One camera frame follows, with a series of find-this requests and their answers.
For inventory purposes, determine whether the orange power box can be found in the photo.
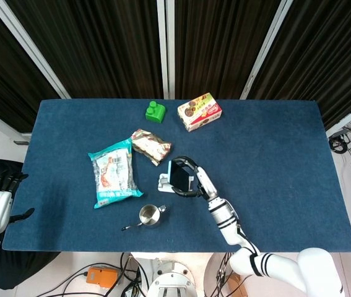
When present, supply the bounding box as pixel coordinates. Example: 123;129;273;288
85;266;119;290

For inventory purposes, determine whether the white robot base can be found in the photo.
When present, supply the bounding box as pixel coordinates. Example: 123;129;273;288
129;251;215;297

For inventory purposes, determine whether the gold foil snack bag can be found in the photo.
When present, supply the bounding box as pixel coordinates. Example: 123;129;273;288
131;128;173;166

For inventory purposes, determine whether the green toy block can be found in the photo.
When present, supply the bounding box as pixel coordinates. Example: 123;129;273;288
145;100;167;124

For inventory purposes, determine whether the white phone stand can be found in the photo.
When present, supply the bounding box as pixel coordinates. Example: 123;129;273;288
157;172;195;196

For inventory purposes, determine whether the small steel pitcher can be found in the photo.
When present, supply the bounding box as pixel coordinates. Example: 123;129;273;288
121;204;168;231

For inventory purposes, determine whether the black smartphone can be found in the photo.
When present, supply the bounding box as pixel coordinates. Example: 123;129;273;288
167;160;193;192

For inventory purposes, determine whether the blue table mat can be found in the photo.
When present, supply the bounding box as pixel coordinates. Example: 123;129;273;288
2;98;351;254

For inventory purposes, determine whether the teal snack bag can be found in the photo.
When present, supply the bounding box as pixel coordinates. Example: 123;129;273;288
87;138;144;210

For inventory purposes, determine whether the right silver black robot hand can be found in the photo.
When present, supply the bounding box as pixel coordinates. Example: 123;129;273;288
170;156;218;200

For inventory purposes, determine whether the red white snack box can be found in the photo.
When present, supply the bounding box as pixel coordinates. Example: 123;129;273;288
177;92;223;132

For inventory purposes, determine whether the brown cardboard box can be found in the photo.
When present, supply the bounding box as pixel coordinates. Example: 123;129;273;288
227;272;248;297

